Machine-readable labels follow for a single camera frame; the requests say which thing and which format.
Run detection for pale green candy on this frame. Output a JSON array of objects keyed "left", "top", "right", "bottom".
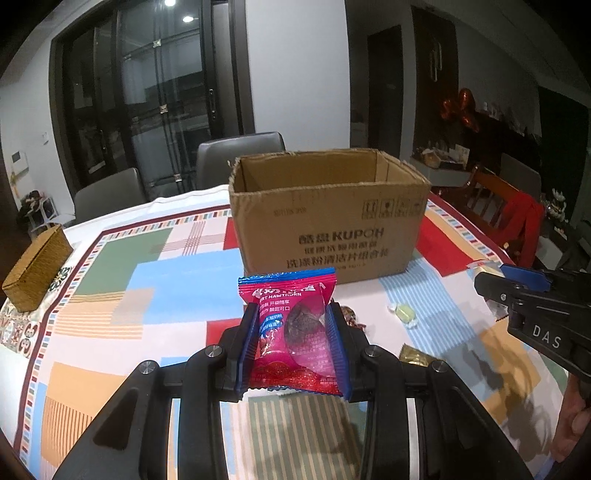
[{"left": 388, "top": 303, "right": 418, "bottom": 329}]

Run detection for gold candy packet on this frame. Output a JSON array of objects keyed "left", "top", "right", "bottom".
[{"left": 398, "top": 344, "right": 437, "bottom": 368}]

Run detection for magenta hawthorn snack packet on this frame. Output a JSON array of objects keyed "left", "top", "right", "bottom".
[{"left": 238, "top": 268, "right": 341, "bottom": 396}]

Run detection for white cake snack packet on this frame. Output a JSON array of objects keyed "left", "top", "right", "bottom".
[{"left": 467, "top": 259, "right": 504, "bottom": 279}]

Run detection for foil twisted chocolate candy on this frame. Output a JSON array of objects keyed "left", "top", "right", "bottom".
[{"left": 341, "top": 305, "right": 367, "bottom": 330}]

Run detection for person right hand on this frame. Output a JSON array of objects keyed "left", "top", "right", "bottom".
[{"left": 551, "top": 374, "right": 590, "bottom": 462}]

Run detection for red wooden chair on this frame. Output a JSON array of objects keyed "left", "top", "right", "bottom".
[{"left": 437, "top": 166, "right": 544, "bottom": 268}]

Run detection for white low side cabinet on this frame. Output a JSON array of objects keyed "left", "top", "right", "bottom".
[{"left": 409, "top": 147, "right": 471, "bottom": 187}]

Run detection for brown cardboard box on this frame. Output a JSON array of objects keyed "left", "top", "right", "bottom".
[{"left": 228, "top": 149, "right": 431, "bottom": 283}]

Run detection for patterned tile table mat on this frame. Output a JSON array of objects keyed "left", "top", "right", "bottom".
[{"left": 0, "top": 267, "right": 72, "bottom": 359}]

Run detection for colourful patchwork tablecloth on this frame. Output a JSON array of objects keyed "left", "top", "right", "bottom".
[{"left": 1, "top": 187, "right": 566, "bottom": 479}]

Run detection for red foil balloons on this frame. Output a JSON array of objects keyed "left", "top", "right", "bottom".
[{"left": 440, "top": 88, "right": 480, "bottom": 133}]

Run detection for woven wicker box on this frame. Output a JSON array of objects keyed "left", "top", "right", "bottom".
[{"left": 2, "top": 225, "right": 73, "bottom": 313}]

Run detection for white shelf with clutter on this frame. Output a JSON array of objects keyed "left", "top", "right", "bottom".
[{"left": 16, "top": 190, "right": 75, "bottom": 240}]

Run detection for grey chair left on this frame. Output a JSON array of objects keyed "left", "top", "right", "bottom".
[{"left": 74, "top": 168, "right": 147, "bottom": 224}]

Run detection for grey chair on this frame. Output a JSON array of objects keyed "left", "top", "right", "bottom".
[
  {"left": 195, "top": 131, "right": 288, "bottom": 191},
  {"left": 74, "top": 168, "right": 147, "bottom": 224}
]

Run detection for grey chair right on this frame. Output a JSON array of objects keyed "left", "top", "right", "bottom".
[{"left": 195, "top": 131, "right": 288, "bottom": 191}]

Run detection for glass sliding door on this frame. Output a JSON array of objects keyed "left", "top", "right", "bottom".
[{"left": 49, "top": 1, "right": 254, "bottom": 198}]

